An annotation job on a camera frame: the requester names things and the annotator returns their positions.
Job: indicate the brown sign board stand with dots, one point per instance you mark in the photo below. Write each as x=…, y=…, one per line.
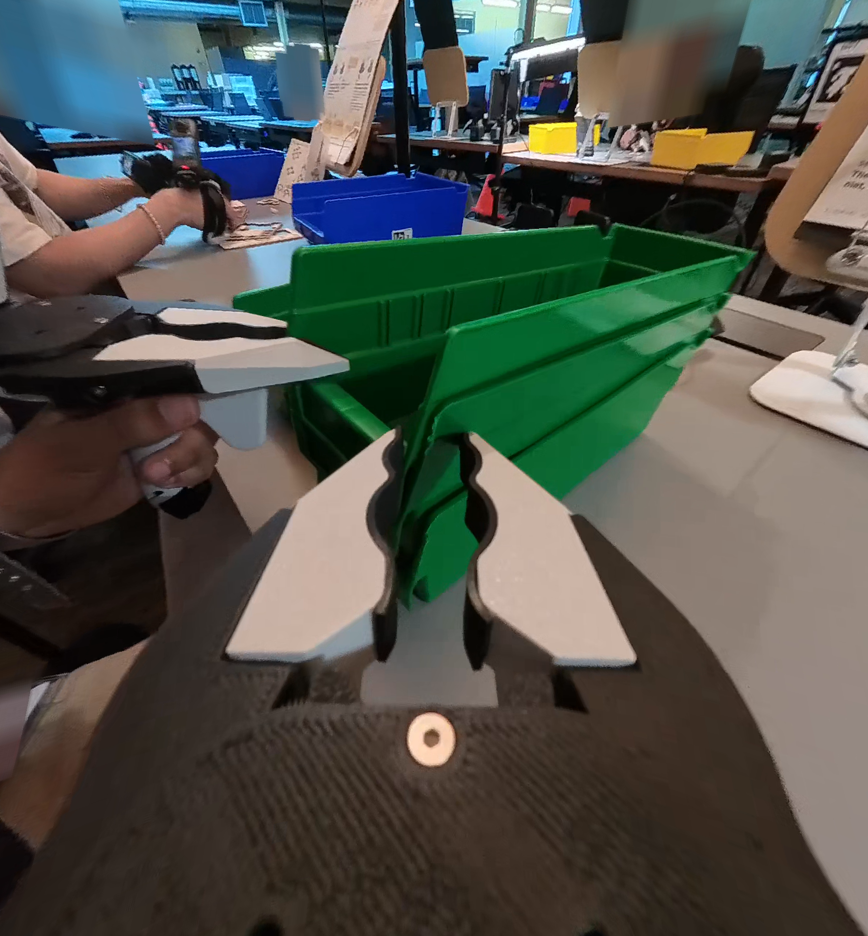
x=799, y=219

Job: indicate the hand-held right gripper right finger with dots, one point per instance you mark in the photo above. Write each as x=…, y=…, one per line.
x=551, y=585

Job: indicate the small brown board stand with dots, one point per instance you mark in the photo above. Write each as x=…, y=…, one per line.
x=445, y=80

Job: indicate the yellow plastic bin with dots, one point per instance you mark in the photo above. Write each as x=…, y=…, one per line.
x=697, y=150
x=551, y=139

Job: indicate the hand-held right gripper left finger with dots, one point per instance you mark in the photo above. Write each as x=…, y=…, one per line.
x=317, y=570

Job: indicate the flat cardboard pieces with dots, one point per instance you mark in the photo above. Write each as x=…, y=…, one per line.
x=258, y=234

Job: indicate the black pole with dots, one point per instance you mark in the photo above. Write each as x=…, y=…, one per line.
x=401, y=95

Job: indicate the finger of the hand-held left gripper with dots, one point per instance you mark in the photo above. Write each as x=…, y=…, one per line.
x=214, y=319
x=258, y=362

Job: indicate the hanging cardboard sign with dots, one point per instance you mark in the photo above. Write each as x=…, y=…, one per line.
x=353, y=95

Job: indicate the white instruction sheet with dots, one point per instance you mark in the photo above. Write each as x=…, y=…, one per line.
x=858, y=183

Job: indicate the grey desk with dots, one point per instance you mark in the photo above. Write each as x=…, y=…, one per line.
x=733, y=548

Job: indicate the orange cone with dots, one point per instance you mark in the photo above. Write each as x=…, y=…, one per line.
x=486, y=201

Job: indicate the person's khaki trouser legs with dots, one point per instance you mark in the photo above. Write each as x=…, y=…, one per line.
x=75, y=731

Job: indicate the person's left hand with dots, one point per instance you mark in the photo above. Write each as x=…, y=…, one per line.
x=53, y=475

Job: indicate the blue plastic bin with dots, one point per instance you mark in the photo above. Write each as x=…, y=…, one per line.
x=382, y=208
x=247, y=172

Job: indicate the another person's forearm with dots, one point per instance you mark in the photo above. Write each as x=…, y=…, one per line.
x=90, y=241

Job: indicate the grey desk slot cover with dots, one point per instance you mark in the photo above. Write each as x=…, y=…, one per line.
x=770, y=333

